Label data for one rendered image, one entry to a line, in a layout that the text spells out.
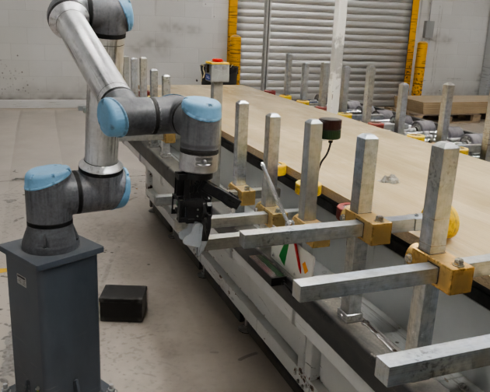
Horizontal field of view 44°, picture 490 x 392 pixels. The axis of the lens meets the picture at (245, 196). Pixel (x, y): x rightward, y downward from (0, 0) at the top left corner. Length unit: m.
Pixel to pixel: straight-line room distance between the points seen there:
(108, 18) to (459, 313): 1.27
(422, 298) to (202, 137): 0.58
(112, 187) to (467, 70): 10.18
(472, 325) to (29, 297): 1.39
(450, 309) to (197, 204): 0.64
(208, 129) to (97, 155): 0.76
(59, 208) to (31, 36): 7.29
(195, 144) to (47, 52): 7.97
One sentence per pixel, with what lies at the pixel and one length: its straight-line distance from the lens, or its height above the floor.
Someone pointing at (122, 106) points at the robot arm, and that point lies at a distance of 1.41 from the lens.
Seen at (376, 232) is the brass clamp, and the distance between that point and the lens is 1.32.
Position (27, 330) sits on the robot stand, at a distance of 2.24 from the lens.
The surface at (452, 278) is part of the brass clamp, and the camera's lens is 1.13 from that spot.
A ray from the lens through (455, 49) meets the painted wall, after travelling 11.63.
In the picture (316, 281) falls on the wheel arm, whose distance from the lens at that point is 1.03.
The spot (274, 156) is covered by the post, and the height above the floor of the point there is 0.99.
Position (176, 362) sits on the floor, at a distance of 2.61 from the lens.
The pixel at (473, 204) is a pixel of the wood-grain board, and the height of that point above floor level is 0.90.
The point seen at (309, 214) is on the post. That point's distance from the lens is 1.60.
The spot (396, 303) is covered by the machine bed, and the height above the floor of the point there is 0.67.
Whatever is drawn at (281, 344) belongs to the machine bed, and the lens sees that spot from 2.43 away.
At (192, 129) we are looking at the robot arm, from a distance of 1.36.
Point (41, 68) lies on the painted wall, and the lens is 9.30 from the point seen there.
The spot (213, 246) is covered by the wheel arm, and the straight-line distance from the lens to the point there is 1.48.
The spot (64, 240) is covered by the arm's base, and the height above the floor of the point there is 0.64.
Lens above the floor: 1.38
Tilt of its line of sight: 16 degrees down
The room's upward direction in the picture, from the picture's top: 2 degrees clockwise
